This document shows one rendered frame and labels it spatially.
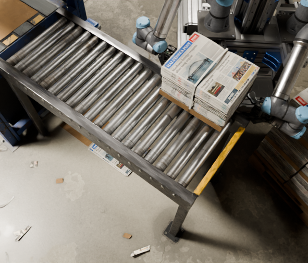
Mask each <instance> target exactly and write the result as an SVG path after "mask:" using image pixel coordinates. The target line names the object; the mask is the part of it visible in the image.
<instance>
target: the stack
mask: <svg viewBox="0 0 308 263"><path fill-rule="evenodd" d="M288 105H290V106H293V107H296V108H298V107H300V106H307V107H308V88H306V89H305V90H303V91H302V92H300V93H299V94H297V95H296V96H295V97H293V98H292V99H291V100H290V102H289V103H288ZM304 127H306V131H305V132H304V134H303V135H302V138H303V139H304V140H305V141H306V142H307V143H308V123H307V124H306V125H305V126H304ZM267 136H268V137H269V138H270V139H271V140H272V141H273V142H274V143H275V144H276V145H277V146H278V147H279V148H280V149H281V150H282V151H283V152H284V153H285V154H286V155H287V156H288V157H289V158H290V159H291V160H292V161H293V162H294V163H295V164H296V165H297V166H298V167H299V168H300V170H301V171H302V172H303V173H304V174H305V175H306V176H307V177H308V149H307V148H306V147H305V146H304V145H303V144H302V143H301V142H300V141H299V140H297V139H295V138H293V137H290V136H289V135H287V134H286V133H284V132H282V131H281V130H279V129H278V128H276V127H274V126H272V128H271V129H270V130H269V132H268V133H267ZM256 151H257V152H258V153H259V154H260V155H261V156H262V157H263V158H264V159H265V161H266V162H267V163H268V164H269V165H270V166H271V167H272V168H273V169H274V170H275V171H276V173H277V174H278V175H279V176H280V177H281V178H282V179H283V180H284V181H287V182H286V184H287V185H288V186H289V187H290V188H291V189H292V190H293V191H294V192H295V193H296V194H297V195H298V196H299V197H300V198H301V199H302V200H303V201H304V202H305V204H306V205H307V206H308V182H307V181H306V180H305V179H304V178H303V177H302V176H301V175H300V174H299V173H298V171H299V170H298V171H297V170H296V169H295V168H294V167H293V166H292V165H291V164H290V163H289V162H288V161H287V160H286V159H285V158H284V157H283V156H282V155H281V154H280V153H279V152H278V151H277V150H276V149H275V148H274V147H273V146H272V145H271V144H270V143H269V142H268V141H267V140H266V139H263V141H261V143H260V145H259V147H258V148H257V149H256ZM248 161H249V162H250V163H251V164H252V166H253V167H254V168H255V169H256V170H257V171H258V172H259V173H260V174H261V176H262V177H263V178H264V179H265V180H266V181H267V182H268V184H269V185H270V186H271V187H272V188H273V189H274V190H275V191H276V192H277V194H278V195H279V196H280V197H281V198H282V199H283V200H284V201H285V202H286V203H287V205H288V206H289V207H290V208H291V209H292V210H293V211H294V212H295V213H296V214H297V216H298V217H299V218H300V219H301V220H302V221H303V222H304V223H305V224H306V226H307V227H308V211H307V210H306V208H305V207H304V206H303V205H302V204H301V203H300V202H299V201H298V200H297V199H296V198H295V197H294V195H293V194H292V193H291V192H289V191H288V189H287V188H286V187H285V186H284V183H282V182H281V181H280V180H279V179H278V178H277V177H276V176H275V175H274V174H273V173H272V171H271V170H270V169H269V168H268V167H267V166H266V165H265V164H264V163H263V162H262V161H261V159H260V158H259V157H258V156H257V155H256V154H255V153H252V155H251V156H250V158H249V159H248ZM304 166H305V167H304ZM303 167H304V168H303ZM265 171H266V172H267V173H268V174H269V175H270V176H271V177H272V178H273V179H274V180H275V182H276V183H277V184H278V185H279V186H280V187H281V188H282V189H283V190H284V191H285V192H286V194H287V195H288V196H289V197H290V198H291V199H292V200H293V201H294V202H295V203H296V204H297V205H298V207H299V208H300V209H301V210H302V211H303V212H301V211H300V210H299V209H298V208H297V207H296V206H295V205H294V204H293V203H292V202H291V200H290V199H289V198H288V197H287V196H286V195H285V194H284V193H283V192H282V191H281V190H280V188H279V187H278V186H277V185H276V184H275V183H274V182H273V181H272V180H271V179H270V178H269V176H268V175H267V174H266V173H265Z"/></svg>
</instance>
